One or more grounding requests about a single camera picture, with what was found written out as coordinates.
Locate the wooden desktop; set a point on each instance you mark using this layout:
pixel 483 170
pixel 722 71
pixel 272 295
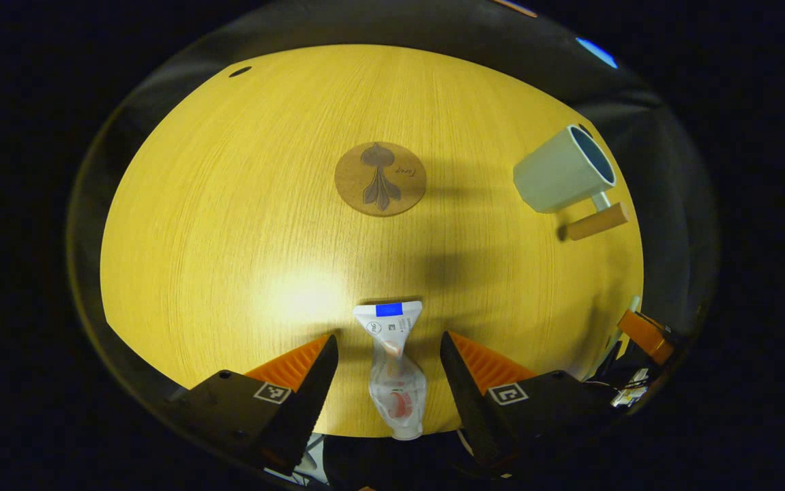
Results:
pixel 242 225

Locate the black backdrop cloth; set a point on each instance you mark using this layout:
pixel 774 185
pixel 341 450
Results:
pixel 665 170

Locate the round cork coaster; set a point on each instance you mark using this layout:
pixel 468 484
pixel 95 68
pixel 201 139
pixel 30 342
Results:
pixel 380 179

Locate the white toothpaste tube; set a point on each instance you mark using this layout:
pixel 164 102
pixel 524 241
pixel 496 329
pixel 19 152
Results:
pixel 395 382

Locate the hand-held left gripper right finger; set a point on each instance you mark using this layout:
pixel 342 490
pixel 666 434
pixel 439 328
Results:
pixel 467 395

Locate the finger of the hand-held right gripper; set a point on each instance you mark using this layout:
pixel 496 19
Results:
pixel 644 334

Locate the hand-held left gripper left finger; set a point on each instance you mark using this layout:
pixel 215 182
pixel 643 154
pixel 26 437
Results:
pixel 310 402

